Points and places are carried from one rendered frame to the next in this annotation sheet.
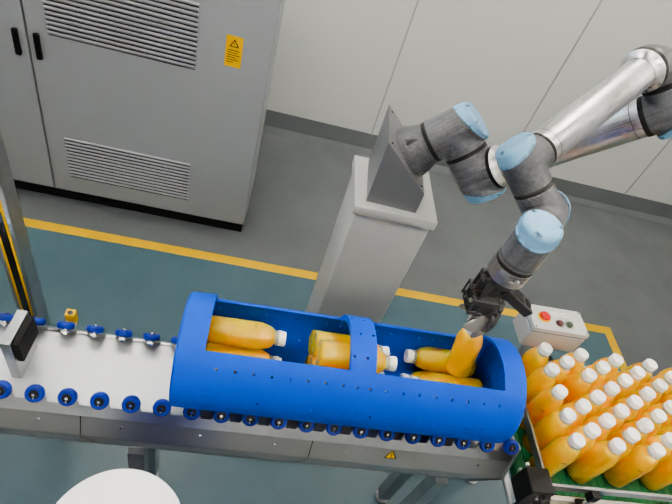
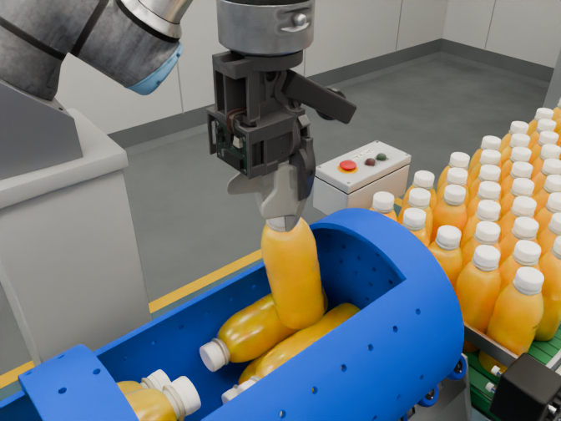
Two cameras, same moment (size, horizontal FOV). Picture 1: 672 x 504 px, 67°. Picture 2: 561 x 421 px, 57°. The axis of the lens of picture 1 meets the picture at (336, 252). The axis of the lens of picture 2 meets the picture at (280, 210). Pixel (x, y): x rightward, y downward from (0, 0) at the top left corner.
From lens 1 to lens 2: 0.76 m
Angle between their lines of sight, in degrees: 22
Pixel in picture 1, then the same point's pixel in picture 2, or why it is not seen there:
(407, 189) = (41, 124)
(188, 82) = not seen: outside the picture
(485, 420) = (416, 355)
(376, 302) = (130, 327)
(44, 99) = not seen: outside the picture
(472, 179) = (125, 51)
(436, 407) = (328, 407)
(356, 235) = (17, 249)
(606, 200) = not seen: hidden behind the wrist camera
